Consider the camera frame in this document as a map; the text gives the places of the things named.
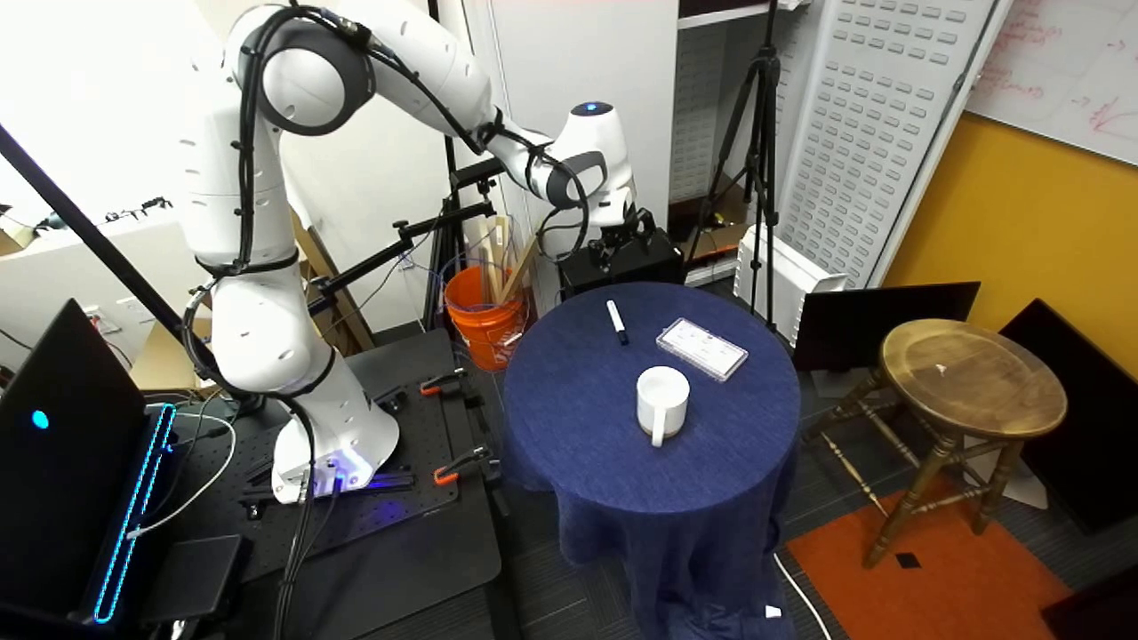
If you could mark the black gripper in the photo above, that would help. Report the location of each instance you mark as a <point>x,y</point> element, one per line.
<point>624,241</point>

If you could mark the white marker black cap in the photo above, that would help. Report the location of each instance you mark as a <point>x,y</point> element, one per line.
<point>618,320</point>

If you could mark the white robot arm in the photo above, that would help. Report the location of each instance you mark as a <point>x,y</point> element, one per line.
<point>299,69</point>

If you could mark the white flat box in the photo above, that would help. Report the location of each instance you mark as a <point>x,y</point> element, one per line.
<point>702,351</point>

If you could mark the white ceramic mug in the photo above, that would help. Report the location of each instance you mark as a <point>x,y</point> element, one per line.
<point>662,400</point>

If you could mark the orange bucket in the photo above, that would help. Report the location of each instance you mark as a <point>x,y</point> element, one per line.
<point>490,330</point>

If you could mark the blue round tablecloth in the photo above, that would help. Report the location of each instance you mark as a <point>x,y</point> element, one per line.
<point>692,517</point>

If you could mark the black flat panel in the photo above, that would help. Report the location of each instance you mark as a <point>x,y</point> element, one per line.
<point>847,330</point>

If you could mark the orange black clamp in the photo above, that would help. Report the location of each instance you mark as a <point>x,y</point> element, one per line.
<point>473,461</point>
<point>444,387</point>

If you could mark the white perforated panel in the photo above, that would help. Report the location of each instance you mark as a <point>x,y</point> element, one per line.
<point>878,92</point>

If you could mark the black perforated robot table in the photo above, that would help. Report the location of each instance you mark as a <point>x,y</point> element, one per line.
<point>393,563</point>

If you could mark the round wooden stool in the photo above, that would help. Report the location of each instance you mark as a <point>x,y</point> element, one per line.
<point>980,396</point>

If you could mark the orange floor mat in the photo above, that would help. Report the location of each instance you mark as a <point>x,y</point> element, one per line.
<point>941,582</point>

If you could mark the black camera tripod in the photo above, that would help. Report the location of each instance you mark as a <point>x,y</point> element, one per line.
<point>757,101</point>

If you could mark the white wall whiteboard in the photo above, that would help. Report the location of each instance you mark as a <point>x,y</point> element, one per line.
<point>1070,73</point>

